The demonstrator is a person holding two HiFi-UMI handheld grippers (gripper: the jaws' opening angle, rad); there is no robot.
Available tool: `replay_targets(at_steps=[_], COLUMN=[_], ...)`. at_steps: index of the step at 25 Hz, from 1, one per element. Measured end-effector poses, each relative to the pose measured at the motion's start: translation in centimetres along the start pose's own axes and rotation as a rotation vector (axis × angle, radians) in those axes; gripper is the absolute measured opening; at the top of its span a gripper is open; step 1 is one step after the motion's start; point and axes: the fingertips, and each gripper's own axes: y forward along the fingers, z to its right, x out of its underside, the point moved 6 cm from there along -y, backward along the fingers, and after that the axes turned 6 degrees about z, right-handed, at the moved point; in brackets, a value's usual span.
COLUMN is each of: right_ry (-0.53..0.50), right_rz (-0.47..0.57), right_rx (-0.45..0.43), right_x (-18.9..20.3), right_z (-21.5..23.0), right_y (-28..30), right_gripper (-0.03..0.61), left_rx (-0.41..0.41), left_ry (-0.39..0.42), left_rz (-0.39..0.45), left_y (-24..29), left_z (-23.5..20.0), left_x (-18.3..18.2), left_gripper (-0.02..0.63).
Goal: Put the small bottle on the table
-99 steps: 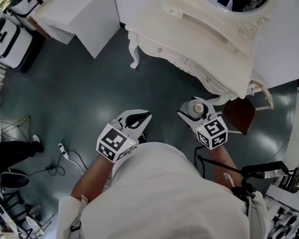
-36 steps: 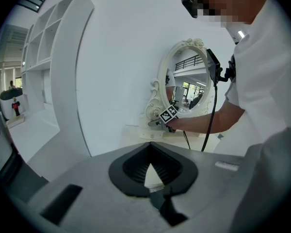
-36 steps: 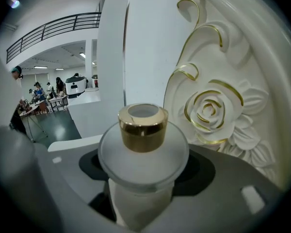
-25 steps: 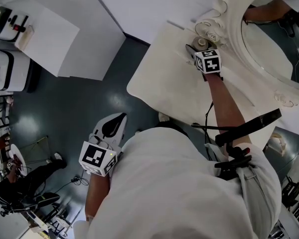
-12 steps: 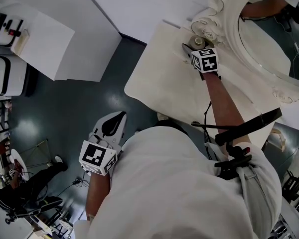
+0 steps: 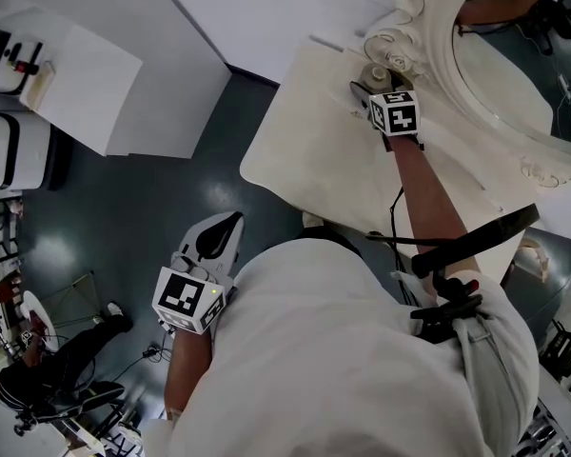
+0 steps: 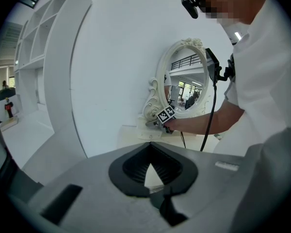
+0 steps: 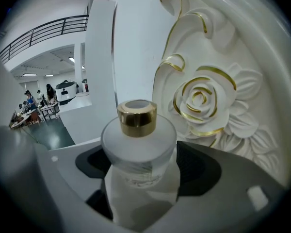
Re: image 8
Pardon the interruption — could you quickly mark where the small frosted bottle gold cap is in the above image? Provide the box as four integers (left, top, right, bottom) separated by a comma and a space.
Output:
100, 100, 179, 228

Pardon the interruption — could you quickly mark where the white rounded machine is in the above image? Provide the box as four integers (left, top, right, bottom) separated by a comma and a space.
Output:
55, 81, 78, 106

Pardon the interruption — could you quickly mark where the white folding table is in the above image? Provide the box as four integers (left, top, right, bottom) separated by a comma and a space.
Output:
39, 103, 61, 120

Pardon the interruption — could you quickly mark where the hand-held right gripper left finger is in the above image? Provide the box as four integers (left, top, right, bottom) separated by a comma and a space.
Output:
34, 141, 127, 233

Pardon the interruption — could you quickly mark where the white carved rose panel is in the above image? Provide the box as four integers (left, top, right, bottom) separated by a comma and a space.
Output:
151, 0, 291, 189

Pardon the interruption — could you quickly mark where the black metal railing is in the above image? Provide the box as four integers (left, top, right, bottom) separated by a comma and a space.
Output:
0, 14, 90, 63

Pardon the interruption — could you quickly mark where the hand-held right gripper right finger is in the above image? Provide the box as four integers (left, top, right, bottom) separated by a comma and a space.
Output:
145, 141, 289, 233

